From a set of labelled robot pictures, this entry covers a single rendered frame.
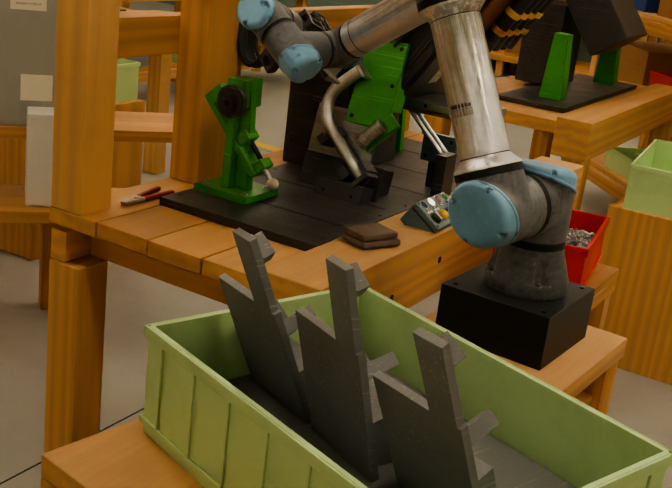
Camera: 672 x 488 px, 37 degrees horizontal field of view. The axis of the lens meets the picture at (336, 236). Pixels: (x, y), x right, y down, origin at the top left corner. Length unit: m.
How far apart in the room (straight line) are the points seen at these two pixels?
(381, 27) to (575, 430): 0.89
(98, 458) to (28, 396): 1.85
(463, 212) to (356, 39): 0.49
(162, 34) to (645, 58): 4.00
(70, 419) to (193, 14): 0.97
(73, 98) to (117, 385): 1.45
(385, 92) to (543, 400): 1.14
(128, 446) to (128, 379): 1.92
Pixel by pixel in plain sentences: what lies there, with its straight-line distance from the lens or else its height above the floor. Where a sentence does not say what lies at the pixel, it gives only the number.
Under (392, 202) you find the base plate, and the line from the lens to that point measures 2.42.
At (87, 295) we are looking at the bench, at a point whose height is 0.69.
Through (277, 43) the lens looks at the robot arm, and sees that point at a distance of 1.96.
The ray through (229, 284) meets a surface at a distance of 1.44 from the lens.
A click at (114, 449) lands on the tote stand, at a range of 1.50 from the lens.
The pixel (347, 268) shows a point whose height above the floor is 1.16.
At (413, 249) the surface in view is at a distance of 2.13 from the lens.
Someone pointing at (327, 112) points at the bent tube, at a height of 1.09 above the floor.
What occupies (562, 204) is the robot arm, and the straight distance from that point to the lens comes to 1.77.
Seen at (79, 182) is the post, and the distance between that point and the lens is 2.16.
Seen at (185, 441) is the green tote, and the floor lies 0.83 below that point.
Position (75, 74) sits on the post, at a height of 1.18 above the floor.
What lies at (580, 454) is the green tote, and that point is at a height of 0.89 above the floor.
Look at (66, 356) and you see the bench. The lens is 2.32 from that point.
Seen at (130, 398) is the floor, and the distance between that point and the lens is 3.30.
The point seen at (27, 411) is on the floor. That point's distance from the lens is 3.23.
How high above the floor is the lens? 1.56
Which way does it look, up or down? 18 degrees down
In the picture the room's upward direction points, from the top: 7 degrees clockwise
